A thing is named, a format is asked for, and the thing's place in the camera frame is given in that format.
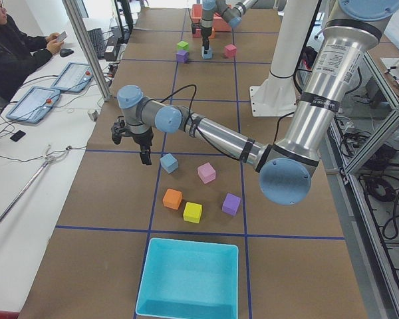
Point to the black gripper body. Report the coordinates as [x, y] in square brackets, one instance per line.
[143, 139]
[205, 34]

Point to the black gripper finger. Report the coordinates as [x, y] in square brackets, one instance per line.
[205, 45]
[145, 157]

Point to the blue foam block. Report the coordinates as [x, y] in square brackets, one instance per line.
[206, 53]
[169, 163]

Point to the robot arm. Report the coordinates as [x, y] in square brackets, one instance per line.
[285, 167]
[231, 15]

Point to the green foam block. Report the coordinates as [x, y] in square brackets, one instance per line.
[182, 46]

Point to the magenta foam block right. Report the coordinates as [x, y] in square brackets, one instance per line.
[230, 51]

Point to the purple foam block right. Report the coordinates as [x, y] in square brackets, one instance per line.
[182, 56]

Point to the purple foam block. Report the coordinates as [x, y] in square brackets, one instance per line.
[182, 56]
[231, 204]

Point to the orange foam block left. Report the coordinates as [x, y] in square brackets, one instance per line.
[172, 199]

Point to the light pink foam block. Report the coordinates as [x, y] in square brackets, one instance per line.
[206, 173]

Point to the yellow foam block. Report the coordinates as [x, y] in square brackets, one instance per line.
[192, 212]

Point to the teach pendant far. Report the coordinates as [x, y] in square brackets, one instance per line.
[74, 78]

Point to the teach pendant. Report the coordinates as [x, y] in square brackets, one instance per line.
[74, 78]
[34, 105]

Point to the metal grabber rod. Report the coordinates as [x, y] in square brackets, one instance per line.
[48, 158]

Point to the purple foam block left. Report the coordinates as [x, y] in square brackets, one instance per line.
[231, 204]

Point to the black keyboard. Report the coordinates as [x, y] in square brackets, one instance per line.
[97, 41]

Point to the teach pendant near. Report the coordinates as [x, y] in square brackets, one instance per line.
[34, 105]

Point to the black computer mouse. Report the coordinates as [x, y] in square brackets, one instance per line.
[66, 52]

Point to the black smartphone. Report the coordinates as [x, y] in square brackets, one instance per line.
[17, 135]

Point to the cyan plastic bin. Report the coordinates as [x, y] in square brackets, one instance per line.
[189, 279]

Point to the seated person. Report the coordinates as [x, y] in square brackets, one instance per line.
[21, 55]

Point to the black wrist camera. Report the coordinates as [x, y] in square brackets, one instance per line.
[119, 130]
[195, 27]

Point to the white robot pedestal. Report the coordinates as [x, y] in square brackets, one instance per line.
[276, 96]

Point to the aluminium frame post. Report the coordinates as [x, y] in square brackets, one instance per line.
[76, 20]

